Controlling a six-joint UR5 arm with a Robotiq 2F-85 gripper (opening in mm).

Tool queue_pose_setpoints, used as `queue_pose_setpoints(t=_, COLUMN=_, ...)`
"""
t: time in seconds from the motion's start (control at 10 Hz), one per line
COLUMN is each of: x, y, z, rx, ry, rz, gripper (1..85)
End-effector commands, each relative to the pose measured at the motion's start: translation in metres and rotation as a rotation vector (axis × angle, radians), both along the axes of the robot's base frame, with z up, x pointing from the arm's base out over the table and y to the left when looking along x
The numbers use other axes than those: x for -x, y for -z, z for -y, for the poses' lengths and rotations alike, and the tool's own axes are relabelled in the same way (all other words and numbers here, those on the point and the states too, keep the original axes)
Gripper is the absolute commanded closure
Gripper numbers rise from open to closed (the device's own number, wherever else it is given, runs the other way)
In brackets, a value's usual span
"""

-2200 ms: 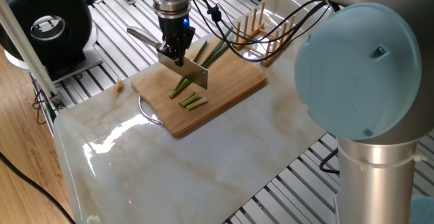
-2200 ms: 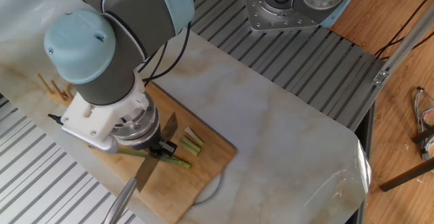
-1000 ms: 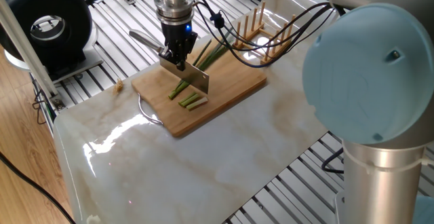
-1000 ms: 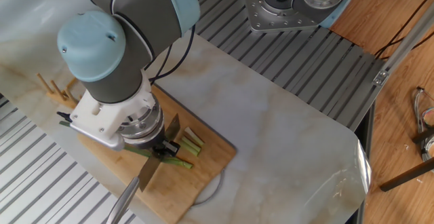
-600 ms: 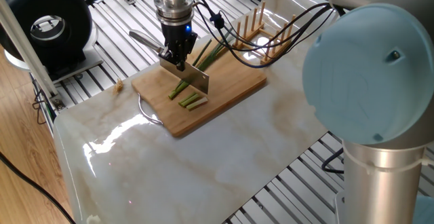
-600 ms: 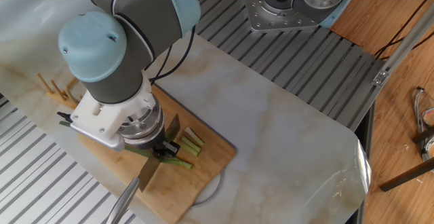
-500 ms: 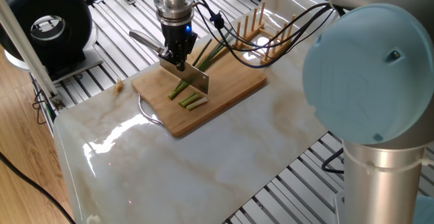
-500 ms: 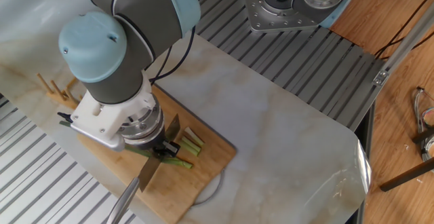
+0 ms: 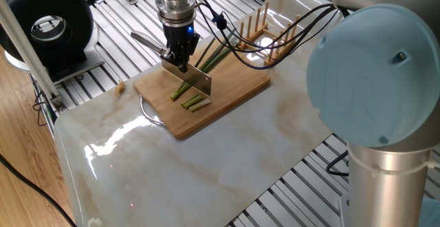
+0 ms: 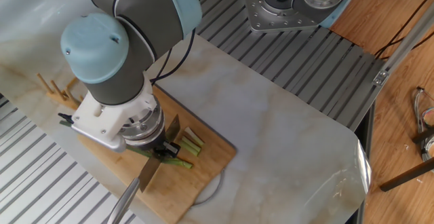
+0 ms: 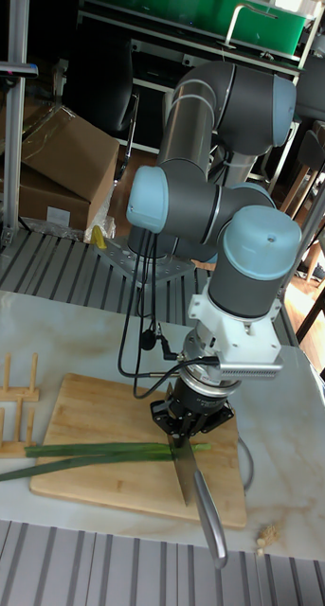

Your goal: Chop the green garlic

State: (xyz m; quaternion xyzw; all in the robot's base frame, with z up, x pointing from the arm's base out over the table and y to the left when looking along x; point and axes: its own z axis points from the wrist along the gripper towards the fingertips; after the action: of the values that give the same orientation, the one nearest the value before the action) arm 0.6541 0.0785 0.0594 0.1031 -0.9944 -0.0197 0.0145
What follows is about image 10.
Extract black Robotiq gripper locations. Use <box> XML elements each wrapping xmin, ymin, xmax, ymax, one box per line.
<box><xmin>127</xmin><ymin>125</ymin><xmax>181</xmax><ymax>162</ymax></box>

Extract steel kitchen knife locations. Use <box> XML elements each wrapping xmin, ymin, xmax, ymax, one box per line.
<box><xmin>107</xmin><ymin>114</ymin><xmax>181</xmax><ymax>224</ymax></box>

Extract green garlic stalk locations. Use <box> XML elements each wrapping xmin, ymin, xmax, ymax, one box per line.
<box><xmin>58</xmin><ymin>112</ymin><xmax>194</xmax><ymax>169</ymax></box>

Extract short green garlic piece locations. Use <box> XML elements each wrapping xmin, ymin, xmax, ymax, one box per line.
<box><xmin>179</xmin><ymin>141</ymin><xmax>201</xmax><ymax>157</ymax></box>

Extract bamboo cutting board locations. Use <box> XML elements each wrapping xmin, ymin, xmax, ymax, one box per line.
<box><xmin>76</xmin><ymin>92</ymin><xmax>238</xmax><ymax>223</ymax></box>

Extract wooden slotted rack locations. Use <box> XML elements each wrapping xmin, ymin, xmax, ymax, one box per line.
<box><xmin>36</xmin><ymin>73</ymin><xmax>86</xmax><ymax>108</ymax></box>

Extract white marble pattern mat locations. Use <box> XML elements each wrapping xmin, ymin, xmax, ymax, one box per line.
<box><xmin>0</xmin><ymin>0</ymin><xmax>372</xmax><ymax>224</ymax></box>

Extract black bar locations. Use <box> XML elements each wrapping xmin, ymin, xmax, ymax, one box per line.
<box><xmin>379</xmin><ymin>160</ymin><xmax>434</xmax><ymax>193</ymax></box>

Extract metal wire board loop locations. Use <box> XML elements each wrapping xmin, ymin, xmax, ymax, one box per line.
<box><xmin>195</xmin><ymin>170</ymin><xmax>226</xmax><ymax>204</ymax></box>

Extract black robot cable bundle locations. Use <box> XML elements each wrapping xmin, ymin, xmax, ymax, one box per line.
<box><xmin>151</xmin><ymin>27</ymin><xmax>199</xmax><ymax>86</ymax></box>

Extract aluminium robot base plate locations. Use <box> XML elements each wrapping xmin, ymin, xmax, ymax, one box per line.
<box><xmin>245</xmin><ymin>0</ymin><xmax>321</xmax><ymax>34</ymax></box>

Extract black floor cable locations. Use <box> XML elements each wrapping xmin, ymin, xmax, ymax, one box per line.
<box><xmin>375</xmin><ymin>5</ymin><xmax>434</xmax><ymax>59</ymax></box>

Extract aluminium frame post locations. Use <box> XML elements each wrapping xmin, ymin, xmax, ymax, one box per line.
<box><xmin>372</xmin><ymin>19</ymin><xmax>434</xmax><ymax>86</ymax></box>

